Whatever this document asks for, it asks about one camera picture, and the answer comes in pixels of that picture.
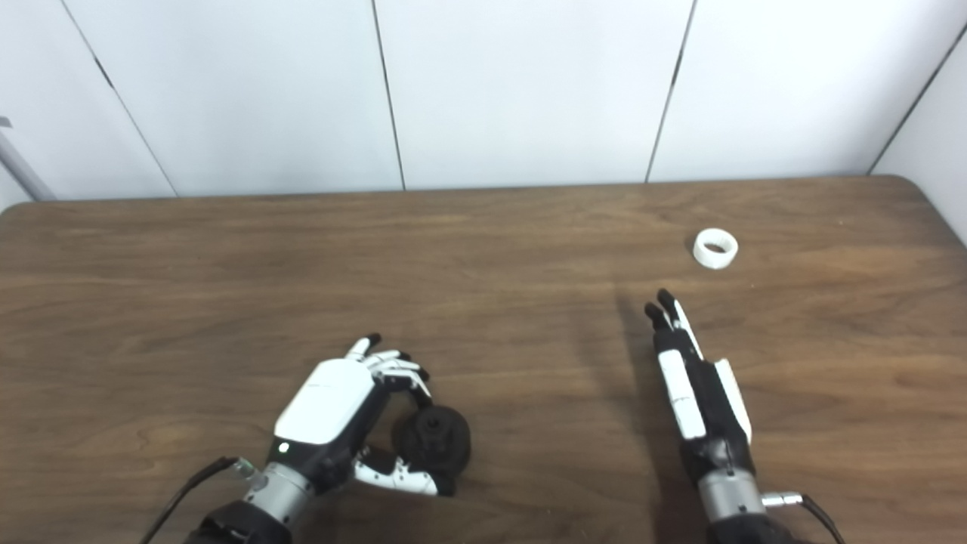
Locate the round black part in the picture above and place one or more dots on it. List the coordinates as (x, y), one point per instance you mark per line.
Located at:
(438, 442)

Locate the grey wall corner post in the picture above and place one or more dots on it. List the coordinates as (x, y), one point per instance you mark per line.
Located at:
(23, 170)

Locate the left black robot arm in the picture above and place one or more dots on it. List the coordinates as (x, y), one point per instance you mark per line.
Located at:
(276, 495)

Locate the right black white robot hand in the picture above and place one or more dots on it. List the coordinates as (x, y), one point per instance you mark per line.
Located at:
(680, 393)

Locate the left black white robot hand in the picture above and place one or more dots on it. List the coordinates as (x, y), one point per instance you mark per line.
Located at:
(329, 400)

